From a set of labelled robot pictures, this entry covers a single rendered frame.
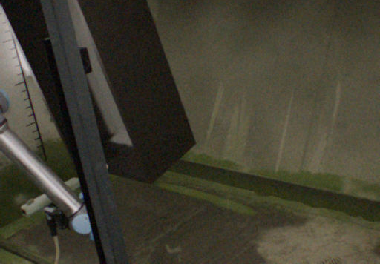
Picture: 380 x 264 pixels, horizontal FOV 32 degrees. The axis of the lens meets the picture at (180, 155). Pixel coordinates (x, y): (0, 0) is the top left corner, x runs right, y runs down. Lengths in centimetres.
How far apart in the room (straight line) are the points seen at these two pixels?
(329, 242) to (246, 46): 134
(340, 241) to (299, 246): 19
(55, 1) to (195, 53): 263
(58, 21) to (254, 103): 230
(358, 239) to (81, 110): 189
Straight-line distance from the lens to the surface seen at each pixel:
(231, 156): 388
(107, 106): 369
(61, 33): 171
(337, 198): 349
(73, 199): 265
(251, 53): 398
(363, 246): 325
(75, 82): 174
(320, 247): 326
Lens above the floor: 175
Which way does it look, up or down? 22 degrees down
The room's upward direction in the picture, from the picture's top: 11 degrees counter-clockwise
